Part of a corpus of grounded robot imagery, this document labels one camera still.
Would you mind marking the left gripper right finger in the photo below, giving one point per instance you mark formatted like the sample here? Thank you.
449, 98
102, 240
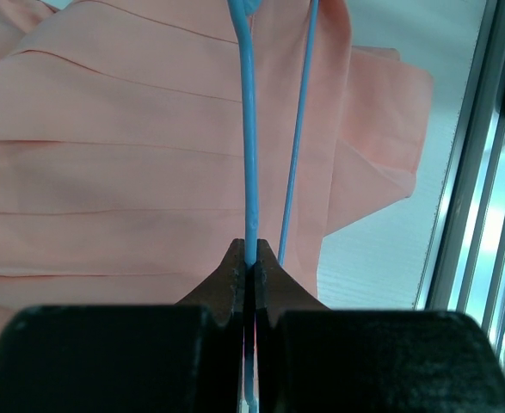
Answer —
314, 359

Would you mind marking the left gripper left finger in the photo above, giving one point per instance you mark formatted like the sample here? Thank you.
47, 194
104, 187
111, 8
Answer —
185, 357

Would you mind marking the pink skirt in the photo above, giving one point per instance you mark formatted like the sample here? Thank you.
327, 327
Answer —
121, 147

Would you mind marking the blue wire hanger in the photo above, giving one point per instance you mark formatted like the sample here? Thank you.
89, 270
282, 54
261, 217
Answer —
240, 11

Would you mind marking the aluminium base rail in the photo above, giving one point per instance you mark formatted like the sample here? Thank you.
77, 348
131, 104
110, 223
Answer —
465, 267

